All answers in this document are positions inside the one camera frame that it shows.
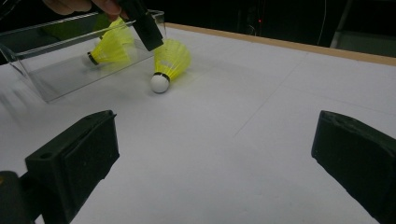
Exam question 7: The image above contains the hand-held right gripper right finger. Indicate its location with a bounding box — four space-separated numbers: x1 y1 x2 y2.
311 110 396 224

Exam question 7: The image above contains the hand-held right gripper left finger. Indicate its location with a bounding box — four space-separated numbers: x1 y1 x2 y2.
24 109 120 224

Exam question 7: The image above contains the yellow shuttlecock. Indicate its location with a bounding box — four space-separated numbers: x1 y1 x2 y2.
82 17 139 68
149 38 192 94

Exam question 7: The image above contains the clear plastic box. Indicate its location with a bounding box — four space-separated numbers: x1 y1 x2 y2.
0 8 166 104

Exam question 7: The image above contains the white sheet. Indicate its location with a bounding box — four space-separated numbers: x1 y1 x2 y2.
0 26 396 224

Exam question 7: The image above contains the white metal desk frame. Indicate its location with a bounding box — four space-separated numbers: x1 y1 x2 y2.
330 0 396 59

